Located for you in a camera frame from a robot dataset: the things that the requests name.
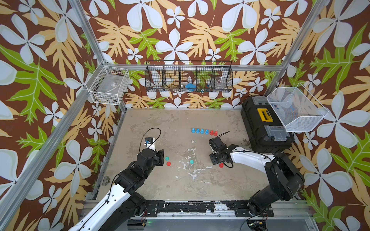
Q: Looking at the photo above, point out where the black wire basket back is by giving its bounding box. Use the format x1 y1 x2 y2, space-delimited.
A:
144 60 234 93

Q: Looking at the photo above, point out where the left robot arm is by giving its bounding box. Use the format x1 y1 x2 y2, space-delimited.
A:
70 148 165 231

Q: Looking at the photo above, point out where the white wire basket left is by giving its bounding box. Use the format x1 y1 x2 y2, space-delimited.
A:
86 62 130 105

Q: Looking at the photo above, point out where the black toolbox yellow latch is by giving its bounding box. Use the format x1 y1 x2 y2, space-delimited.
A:
241 96 294 154

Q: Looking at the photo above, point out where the aluminium frame post back right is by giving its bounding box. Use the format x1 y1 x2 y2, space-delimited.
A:
264 0 327 97

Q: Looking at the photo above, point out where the white wire basket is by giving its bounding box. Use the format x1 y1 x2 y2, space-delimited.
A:
86 62 130 105
267 84 329 133

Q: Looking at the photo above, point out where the white wire basket right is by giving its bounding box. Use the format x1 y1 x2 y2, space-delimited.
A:
267 84 329 133

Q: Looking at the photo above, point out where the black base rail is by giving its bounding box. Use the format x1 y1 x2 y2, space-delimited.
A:
119 200 275 218

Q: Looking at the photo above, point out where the blue object in basket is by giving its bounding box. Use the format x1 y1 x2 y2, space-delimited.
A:
186 83 197 92

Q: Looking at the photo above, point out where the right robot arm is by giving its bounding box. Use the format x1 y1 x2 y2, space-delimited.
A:
209 137 304 216

